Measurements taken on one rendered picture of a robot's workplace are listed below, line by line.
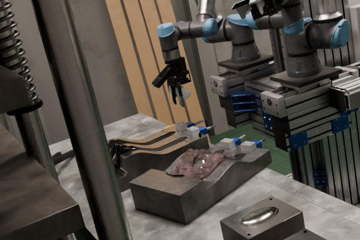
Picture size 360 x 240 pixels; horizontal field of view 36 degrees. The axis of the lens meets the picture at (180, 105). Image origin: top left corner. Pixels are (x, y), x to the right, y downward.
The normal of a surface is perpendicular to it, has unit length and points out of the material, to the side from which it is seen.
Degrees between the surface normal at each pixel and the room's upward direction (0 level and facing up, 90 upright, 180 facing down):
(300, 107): 90
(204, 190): 90
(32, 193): 0
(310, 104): 90
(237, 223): 0
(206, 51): 90
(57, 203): 0
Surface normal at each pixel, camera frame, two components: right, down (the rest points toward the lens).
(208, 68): 0.40, 0.19
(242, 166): 0.70, 0.07
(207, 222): -0.20, -0.93
